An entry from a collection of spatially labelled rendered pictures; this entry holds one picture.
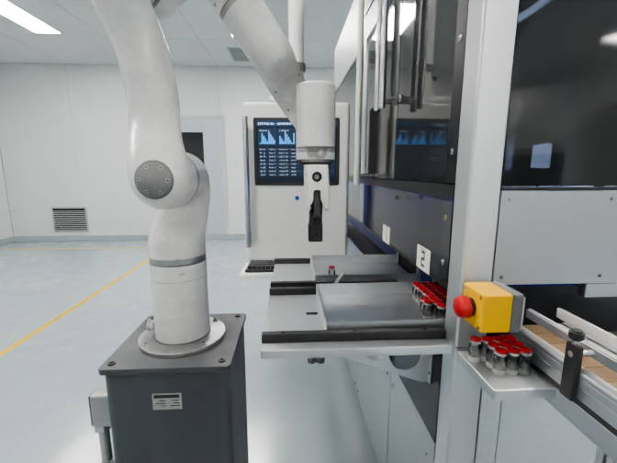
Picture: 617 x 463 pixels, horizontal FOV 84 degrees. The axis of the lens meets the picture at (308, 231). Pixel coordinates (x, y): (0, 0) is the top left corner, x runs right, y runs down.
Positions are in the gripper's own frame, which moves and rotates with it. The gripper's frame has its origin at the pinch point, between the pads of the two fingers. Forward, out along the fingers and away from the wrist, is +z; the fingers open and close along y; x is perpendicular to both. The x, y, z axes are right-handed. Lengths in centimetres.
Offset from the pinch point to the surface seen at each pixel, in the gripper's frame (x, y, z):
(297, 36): 1, 95, -74
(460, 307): -24.7, -19.3, 10.4
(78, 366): 143, 134, 110
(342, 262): -15, 54, 22
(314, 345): 0.8, -9.5, 22.4
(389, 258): -33, 54, 21
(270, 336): 10.1, -8.1, 20.8
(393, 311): -20.7, 6.3, 22.2
